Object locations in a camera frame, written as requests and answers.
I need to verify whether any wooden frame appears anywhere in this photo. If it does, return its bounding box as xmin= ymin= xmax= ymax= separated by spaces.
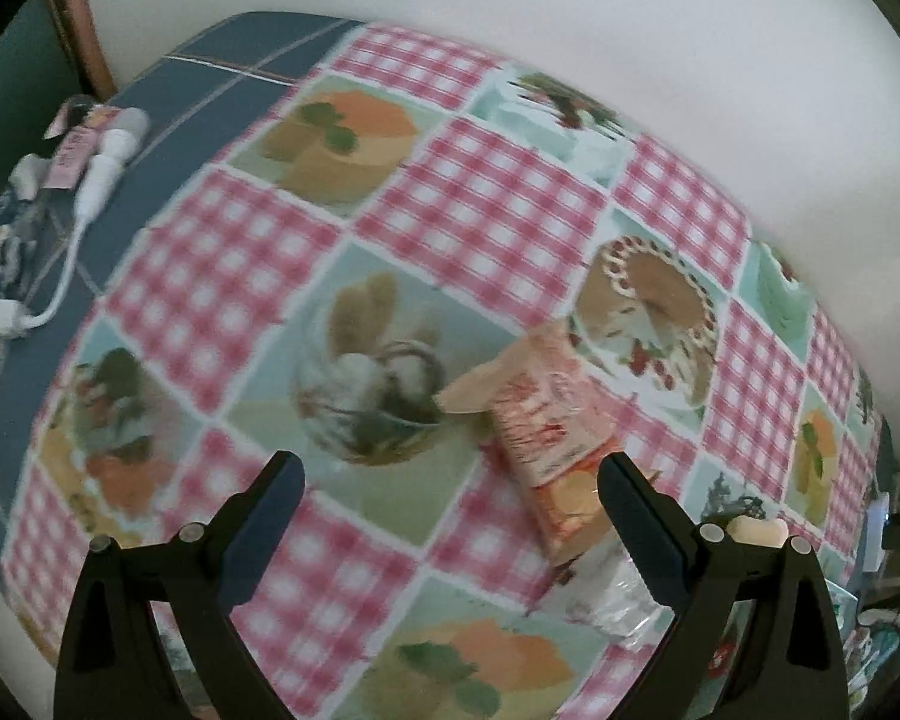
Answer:
xmin=45 ymin=0 xmax=118 ymax=102

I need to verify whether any silver green snack packet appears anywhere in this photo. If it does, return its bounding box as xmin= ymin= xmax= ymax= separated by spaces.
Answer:
xmin=547 ymin=540 xmax=680 ymax=653

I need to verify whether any white charger cable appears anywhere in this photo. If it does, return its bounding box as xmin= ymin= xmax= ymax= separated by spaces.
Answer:
xmin=0 ymin=109 xmax=152 ymax=335

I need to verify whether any floral cloth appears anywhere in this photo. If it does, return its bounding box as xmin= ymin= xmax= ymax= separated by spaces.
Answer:
xmin=0 ymin=156 xmax=55 ymax=361

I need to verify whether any pale blue box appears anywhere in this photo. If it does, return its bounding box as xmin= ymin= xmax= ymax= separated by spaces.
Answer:
xmin=862 ymin=499 xmax=890 ymax=575

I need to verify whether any checkered printed tablecloth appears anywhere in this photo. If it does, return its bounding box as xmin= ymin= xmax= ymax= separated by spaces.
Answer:
xmin=0 ymin=22 xmax=895 ymax=720

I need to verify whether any colourful packets pile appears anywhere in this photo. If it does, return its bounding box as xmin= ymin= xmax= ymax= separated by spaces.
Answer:
xmin=844 ymin=585 xmax=900 ymax=713

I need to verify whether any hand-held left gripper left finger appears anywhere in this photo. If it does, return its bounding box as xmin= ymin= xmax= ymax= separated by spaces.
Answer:
xmin=52 ymin=450 xmax=306 ymax=720

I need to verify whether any blue grid cloth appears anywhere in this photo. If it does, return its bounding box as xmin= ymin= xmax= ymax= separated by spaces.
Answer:
xmin=0 ymin=11 xmax=361 ymax=593

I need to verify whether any orange and pink cracker packet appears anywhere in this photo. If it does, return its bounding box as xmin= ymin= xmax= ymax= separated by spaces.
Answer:
xmin=433 ymin=319 xmax=650 ymax=586

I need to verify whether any pink labelled small item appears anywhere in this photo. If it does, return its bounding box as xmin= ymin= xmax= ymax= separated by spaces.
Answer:
xmin=43 ymin=99 xmax=121 ymax=188

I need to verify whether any cream cone-shaped snack packet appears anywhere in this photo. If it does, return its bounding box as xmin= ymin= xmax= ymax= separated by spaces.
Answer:
xmin=726 ymin=514 xmax=788 ymax=548

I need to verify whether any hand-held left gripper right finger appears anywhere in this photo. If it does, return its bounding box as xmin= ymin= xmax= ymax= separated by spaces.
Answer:
xmin=597 ymin=452 xmax=850 ymax=720

